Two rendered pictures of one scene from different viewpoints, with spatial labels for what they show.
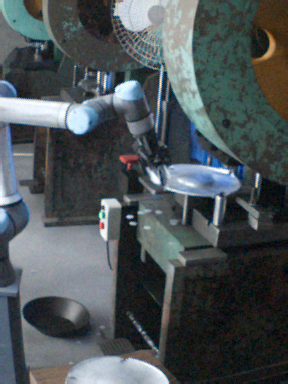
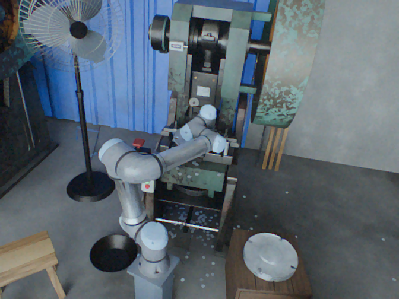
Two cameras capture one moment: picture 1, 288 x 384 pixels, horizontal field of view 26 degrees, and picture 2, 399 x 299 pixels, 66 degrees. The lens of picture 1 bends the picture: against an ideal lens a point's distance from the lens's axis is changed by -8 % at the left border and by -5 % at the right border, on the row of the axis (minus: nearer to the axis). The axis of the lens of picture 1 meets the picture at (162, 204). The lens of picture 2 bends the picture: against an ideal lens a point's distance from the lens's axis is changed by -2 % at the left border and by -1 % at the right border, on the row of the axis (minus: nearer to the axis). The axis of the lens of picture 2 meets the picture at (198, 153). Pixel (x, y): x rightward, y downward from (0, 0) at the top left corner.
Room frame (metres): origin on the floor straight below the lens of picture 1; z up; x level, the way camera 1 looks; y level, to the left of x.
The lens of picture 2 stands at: (1.17, 1.29, 1.74)
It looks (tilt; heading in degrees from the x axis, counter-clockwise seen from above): 33 degrees down; 300
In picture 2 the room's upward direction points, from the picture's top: 6 degrees clockwise
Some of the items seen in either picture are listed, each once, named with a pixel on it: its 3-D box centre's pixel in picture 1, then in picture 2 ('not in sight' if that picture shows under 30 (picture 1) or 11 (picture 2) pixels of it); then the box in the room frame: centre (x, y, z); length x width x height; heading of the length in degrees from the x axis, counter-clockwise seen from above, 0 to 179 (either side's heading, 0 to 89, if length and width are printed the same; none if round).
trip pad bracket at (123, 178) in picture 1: (130, 195); (142, 161); (2.23, 0.12, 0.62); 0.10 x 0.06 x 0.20; 24
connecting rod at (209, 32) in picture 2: not in sight; (209, 50); (2.03, -0.22, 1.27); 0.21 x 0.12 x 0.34; 114
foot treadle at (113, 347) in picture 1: (174, 343); (189, 216); (1.98, -0.09, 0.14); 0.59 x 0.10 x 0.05; 114
